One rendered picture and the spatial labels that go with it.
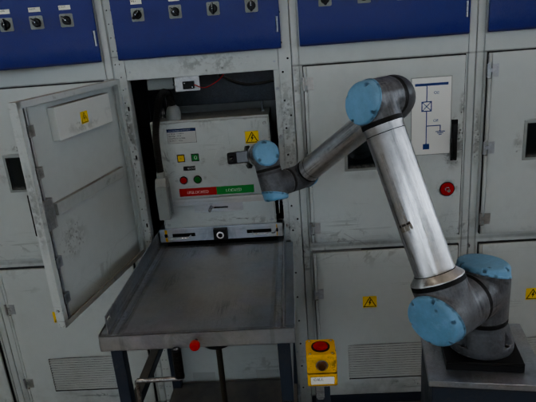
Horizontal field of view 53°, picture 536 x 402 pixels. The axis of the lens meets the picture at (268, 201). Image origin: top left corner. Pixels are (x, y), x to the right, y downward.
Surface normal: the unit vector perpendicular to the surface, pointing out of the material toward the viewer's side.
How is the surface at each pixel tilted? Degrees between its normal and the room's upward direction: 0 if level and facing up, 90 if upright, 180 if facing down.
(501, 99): 90
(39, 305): 89
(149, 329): 0
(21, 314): 90
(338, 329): 90
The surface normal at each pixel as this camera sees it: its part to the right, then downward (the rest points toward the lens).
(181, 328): -0.07, -0.95
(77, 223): 0.97, 0.00
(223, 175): -0.04, 0.32
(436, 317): -0.73, 0.34
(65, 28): 0.18, 0.29
